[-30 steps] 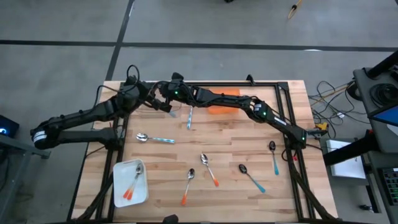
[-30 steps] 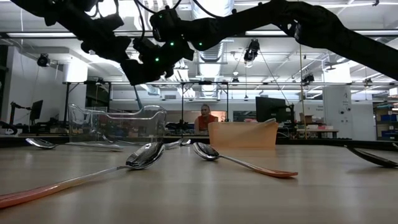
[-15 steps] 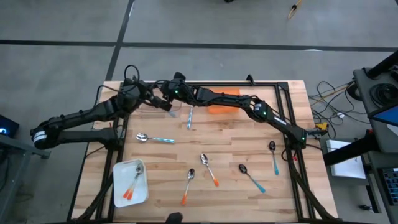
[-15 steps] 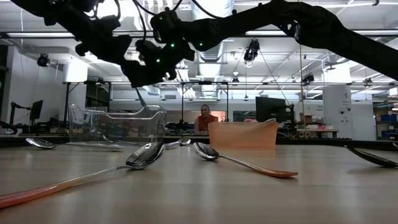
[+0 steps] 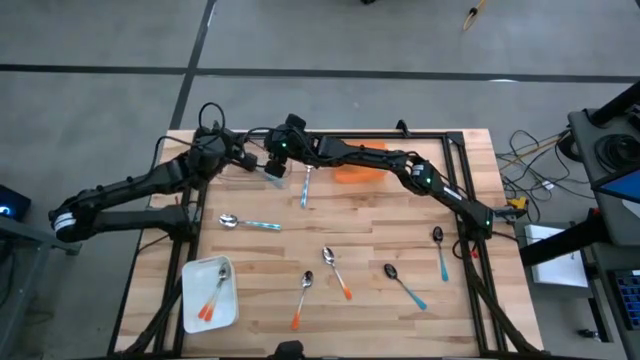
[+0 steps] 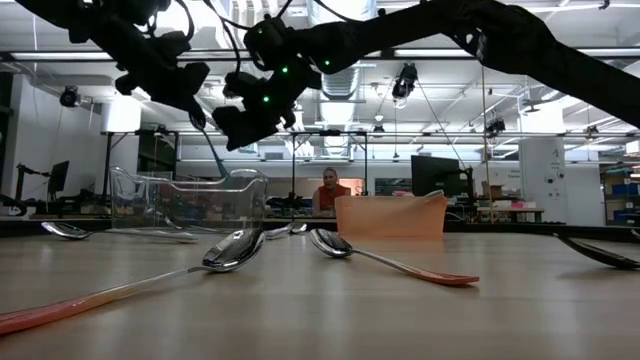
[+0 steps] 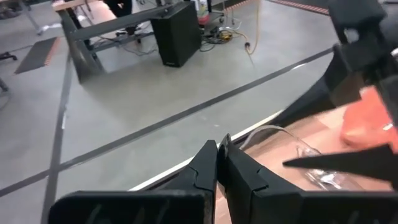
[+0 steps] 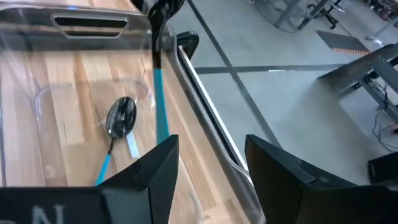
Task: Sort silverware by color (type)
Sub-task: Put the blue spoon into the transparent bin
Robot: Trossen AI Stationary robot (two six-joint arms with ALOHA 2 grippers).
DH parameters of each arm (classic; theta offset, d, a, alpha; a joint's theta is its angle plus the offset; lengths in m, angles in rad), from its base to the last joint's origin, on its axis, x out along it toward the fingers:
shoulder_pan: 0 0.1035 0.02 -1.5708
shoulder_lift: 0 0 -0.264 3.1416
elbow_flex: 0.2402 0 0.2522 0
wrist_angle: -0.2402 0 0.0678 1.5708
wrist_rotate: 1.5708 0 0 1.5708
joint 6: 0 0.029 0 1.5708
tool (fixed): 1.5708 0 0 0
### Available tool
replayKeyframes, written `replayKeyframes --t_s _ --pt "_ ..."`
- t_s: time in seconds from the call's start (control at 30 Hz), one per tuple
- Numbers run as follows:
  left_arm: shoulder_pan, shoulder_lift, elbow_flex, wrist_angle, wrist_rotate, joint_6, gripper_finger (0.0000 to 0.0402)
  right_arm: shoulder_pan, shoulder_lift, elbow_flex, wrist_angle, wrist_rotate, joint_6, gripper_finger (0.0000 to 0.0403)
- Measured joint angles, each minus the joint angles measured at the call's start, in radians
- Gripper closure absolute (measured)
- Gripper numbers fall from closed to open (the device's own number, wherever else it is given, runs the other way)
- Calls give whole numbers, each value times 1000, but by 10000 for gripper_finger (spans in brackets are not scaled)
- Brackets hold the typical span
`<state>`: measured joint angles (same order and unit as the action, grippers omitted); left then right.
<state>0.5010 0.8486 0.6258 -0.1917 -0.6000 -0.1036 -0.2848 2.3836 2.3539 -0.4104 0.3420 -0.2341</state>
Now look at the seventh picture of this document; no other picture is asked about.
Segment black speaker box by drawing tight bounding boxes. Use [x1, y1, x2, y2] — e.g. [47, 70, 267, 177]
[150, 1, 203, 68]

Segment clear plastic container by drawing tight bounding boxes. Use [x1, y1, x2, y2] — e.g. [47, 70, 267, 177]
[239, 124, 392, 192]

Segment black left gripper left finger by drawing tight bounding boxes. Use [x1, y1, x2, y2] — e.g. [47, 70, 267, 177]
[47, 139, 218, 224]

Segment black floor mat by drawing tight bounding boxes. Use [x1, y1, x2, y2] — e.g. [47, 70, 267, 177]
[14, 36, 62, 75]

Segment orange plastic container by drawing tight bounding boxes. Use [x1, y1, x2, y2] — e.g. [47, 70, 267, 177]
[338, 85, 398, 150]

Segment floor cable pile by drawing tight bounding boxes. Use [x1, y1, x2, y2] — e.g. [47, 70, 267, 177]
[198, 26, 246, 52]

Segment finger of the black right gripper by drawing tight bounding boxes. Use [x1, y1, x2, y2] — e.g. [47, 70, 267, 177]
[282, 143, 398, 189]
[272, 45, 341, 124]

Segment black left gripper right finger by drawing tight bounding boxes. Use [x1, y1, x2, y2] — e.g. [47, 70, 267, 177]
[216, 133, 398, 224]

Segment yellow hanging power cord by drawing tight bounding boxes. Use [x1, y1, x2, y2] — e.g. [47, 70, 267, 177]
[244, 0, 262, 56]

